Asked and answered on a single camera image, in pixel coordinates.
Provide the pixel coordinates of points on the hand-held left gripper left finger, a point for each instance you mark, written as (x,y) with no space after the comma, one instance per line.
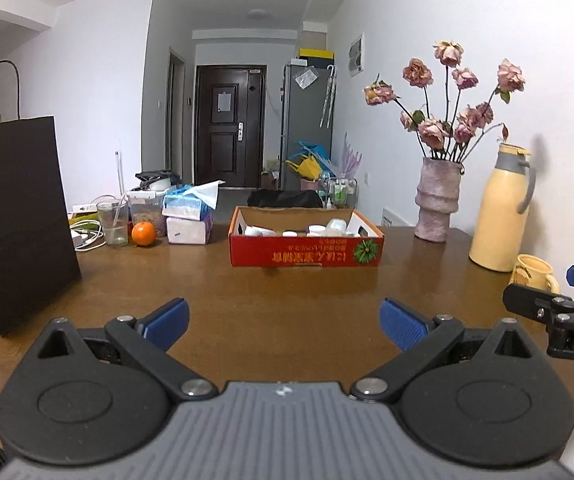
(169,322)

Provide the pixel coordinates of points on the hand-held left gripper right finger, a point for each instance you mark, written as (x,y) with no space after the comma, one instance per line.
(402,325)

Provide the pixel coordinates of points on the red cardboard box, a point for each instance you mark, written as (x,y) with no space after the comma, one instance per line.
(307,252)

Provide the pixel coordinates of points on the translucent white plastic container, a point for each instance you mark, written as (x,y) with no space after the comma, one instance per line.
(336,225)

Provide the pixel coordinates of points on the red and white lint brush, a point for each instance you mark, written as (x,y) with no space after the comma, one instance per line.
(257,231)

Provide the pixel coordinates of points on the yellow bear mug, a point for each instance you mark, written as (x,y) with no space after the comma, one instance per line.
(529,272)

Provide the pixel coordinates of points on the yellow thermos jug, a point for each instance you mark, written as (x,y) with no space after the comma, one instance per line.
(499,220)

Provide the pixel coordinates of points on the white tissue pack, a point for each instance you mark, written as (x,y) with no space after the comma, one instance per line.
(186,231)

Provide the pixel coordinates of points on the orange fruit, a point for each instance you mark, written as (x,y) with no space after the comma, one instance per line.
(144,233)

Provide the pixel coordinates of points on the purple tissue pack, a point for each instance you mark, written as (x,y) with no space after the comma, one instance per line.
(207,227)

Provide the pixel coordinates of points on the clear glass cup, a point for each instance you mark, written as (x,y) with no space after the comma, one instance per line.
(113,225)

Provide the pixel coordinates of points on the clear food container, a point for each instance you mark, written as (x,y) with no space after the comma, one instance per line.
(146,210)

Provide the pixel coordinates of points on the blue tissue pack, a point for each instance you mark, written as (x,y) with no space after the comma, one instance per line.
(187,202)

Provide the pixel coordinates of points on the pink ceramic vase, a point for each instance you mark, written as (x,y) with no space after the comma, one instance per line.
(437,200)

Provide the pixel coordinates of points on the yellow banana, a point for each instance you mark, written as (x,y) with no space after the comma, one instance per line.
(82,218)

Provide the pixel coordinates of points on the white power strip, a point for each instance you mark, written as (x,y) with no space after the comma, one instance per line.
(85,207)

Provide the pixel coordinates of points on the clear cart with bottles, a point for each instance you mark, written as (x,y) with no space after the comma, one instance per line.
(339,192)

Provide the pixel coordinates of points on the black rack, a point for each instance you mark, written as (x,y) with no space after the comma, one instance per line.
(154,176)

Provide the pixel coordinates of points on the white rod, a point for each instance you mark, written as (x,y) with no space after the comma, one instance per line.
(119,175)

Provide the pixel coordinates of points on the purple decorative plant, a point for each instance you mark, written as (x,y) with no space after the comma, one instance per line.
(347,160)

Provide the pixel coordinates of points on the dark brown door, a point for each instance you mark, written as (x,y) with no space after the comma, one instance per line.
(229,150)

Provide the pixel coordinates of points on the black paper bag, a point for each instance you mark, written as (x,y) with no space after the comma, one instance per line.
(17,220)

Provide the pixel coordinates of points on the dried pink roses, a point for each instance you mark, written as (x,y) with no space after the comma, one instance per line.
(442,125)

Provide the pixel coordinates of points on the white paper notice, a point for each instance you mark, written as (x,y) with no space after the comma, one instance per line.
(224,101)

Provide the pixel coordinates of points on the grey refrigerator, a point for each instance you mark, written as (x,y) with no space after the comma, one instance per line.
(307,115)

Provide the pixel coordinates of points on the white folded umbrella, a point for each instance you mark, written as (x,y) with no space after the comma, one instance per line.
(328,95)

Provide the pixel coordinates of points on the yellow box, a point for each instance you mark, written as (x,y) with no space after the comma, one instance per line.
(317,53)

